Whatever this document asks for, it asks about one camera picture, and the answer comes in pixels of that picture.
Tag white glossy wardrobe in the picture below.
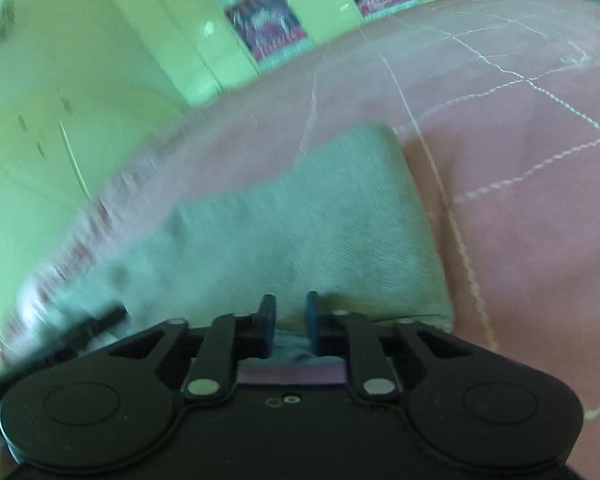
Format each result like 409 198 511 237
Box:
86 0 462 109

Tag grey pants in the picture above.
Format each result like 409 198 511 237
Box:
45 124 455 367

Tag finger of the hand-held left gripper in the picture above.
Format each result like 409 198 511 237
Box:
45 305 129 362

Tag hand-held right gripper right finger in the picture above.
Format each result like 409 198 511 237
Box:
305 291 507 404

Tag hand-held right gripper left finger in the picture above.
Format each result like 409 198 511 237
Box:
95 293 277 404

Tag white round headboard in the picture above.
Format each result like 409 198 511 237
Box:
0 80 191 363

